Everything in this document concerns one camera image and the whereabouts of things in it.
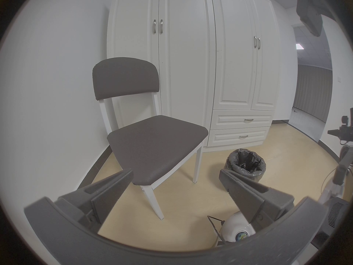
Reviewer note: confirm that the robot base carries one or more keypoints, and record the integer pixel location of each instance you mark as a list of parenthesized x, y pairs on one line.
[(234, 226)]

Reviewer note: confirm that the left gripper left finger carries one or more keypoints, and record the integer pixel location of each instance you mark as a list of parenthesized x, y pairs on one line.
[(110, 195)]

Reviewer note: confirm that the white wardrobe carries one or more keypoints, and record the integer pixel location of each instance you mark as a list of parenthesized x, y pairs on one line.
[(234, 65)]

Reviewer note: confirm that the grey curtain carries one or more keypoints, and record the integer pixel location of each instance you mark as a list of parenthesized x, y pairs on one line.
[(313, 92)]

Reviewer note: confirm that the black plastic bag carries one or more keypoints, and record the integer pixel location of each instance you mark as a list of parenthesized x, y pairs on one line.
[(234, 161)]

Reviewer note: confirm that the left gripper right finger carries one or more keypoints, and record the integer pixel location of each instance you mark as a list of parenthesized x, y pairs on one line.
[(256, 206)]

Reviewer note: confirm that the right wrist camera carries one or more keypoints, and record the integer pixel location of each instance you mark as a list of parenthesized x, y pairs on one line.
[(344, 119)]

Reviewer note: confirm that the white chair grey cushions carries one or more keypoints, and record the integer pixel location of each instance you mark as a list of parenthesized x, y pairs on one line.
[(154, 142)]

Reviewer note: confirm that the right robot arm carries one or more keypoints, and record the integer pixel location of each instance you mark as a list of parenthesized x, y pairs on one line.
[(343, 161)]

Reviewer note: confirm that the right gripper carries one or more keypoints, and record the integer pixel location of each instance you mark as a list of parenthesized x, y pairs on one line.
[(347, 134)]

